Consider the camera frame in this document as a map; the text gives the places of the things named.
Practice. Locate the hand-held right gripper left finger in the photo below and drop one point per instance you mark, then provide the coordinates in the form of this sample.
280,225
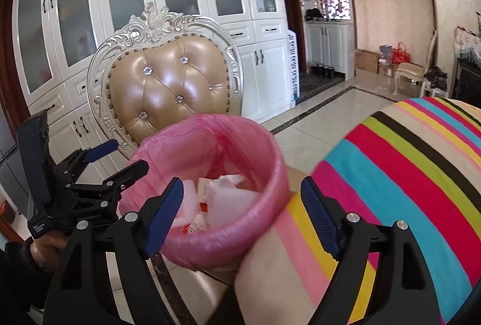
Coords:
169,214

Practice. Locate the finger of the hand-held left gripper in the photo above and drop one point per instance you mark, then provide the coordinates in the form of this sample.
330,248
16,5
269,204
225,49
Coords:
101,151
131,170

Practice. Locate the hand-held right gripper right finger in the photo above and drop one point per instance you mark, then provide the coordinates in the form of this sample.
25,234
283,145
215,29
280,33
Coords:
319,220

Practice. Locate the white foam block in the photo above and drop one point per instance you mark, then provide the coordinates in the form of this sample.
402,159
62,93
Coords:
229,208

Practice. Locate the pink-lined trash bin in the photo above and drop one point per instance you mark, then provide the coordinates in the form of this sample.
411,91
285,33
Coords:
240,144

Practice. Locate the person's left forearm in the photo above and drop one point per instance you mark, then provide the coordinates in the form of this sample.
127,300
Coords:
20,272

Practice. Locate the person's left hand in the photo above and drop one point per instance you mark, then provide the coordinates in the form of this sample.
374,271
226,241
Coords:
49,246

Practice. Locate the white crumpled paper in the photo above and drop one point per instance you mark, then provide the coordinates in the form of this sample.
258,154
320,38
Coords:
227,181

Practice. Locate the striped colourful tablecloth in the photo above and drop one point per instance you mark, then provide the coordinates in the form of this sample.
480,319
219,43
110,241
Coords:
375,178

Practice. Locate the ornate beige leather chair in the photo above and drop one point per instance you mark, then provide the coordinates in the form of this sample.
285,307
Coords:
169,84

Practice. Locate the dark patterned rug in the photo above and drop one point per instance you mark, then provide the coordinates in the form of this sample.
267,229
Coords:
319,88

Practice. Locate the row of dark shoes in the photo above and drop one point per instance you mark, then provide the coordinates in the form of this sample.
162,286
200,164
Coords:
323,70

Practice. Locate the white patterned board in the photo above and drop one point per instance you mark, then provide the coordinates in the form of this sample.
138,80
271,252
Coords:
294,66

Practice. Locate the small cardboard box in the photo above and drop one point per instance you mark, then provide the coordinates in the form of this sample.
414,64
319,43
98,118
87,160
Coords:
386,70

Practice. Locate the large cardboard box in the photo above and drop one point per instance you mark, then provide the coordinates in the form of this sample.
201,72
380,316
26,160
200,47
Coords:
366,60

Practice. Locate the tall white glass-door cabinet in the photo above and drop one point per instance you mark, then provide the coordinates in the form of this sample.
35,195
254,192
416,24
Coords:
263,58

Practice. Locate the low white cabinet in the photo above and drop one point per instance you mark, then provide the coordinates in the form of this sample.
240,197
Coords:
330,47

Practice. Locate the white chair beige cushion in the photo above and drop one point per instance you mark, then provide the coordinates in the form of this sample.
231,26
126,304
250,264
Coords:
409,69

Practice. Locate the grey gift bag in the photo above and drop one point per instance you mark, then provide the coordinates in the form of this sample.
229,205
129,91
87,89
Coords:
385,54

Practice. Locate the red gift bag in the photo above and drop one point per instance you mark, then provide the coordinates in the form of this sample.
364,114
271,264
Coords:
402,55

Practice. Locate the black piano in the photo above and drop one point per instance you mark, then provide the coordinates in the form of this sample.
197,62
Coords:
469,81

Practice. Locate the black bag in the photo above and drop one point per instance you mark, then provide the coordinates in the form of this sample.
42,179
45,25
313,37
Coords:
313,14

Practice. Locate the dark wooden door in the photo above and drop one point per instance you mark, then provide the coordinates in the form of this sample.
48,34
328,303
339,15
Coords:
289,9

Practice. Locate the floral lace cloth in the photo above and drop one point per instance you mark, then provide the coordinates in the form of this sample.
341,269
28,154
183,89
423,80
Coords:
466,43

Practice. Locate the brown wooden door frame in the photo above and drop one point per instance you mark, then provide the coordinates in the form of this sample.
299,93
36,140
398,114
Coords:
7,66

